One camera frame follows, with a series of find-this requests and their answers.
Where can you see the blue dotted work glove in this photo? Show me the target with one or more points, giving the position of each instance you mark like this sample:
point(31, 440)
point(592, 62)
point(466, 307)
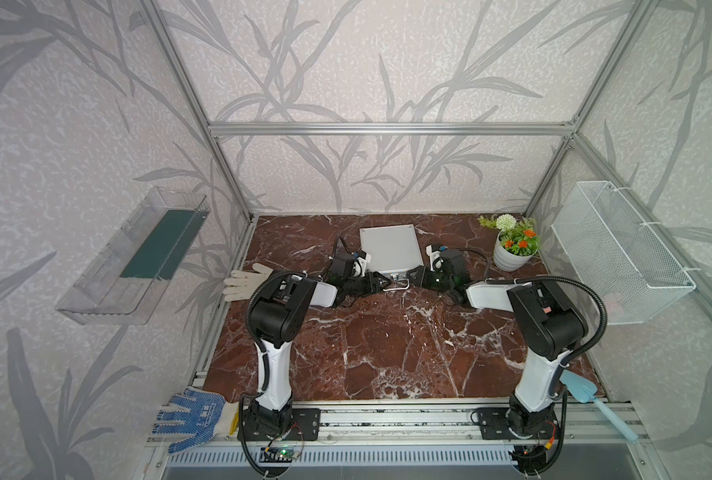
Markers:
point(193, 418)

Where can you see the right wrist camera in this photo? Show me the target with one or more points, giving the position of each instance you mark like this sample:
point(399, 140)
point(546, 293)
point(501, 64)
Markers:
point(434, 252)

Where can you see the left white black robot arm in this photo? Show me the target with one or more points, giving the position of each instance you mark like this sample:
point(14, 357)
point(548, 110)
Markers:
point(278, 303)

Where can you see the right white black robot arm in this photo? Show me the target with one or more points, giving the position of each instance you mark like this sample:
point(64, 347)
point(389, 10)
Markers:
point(549, 321)

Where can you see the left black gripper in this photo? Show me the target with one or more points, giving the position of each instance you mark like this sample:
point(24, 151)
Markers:
point(375, 286)

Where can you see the white work glove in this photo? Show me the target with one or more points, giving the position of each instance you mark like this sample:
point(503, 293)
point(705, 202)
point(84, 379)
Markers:
point(241, 284)

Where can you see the light blue garden trowel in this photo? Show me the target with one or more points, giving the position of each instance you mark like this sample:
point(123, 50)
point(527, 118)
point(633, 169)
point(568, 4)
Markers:
point(585, 391)

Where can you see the potted artificial flower plant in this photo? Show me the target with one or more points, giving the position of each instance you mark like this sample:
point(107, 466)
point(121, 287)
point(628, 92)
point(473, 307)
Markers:
point(517, 240)

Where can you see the clear plastic wall shelf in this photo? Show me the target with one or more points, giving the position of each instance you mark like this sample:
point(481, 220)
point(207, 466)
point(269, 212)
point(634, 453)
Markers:
point(126, 281)

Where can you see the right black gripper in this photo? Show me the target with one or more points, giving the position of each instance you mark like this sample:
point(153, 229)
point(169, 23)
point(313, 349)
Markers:
point(421, 275)

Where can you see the white wire mesh basket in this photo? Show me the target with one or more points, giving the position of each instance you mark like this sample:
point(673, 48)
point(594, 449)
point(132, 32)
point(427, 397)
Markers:
point(617, 253)

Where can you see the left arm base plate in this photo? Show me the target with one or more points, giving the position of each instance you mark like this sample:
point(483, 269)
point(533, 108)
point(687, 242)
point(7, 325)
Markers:
point(291, 423)

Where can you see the green circuit board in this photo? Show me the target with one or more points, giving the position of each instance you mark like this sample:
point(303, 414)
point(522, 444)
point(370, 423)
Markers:
point(283, 454)

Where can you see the silver aluminium poker case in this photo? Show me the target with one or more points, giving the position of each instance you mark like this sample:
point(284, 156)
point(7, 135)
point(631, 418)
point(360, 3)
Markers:
point(393, 251)

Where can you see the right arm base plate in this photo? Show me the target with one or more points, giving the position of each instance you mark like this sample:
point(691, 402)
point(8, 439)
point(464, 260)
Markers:
point(507, 424)

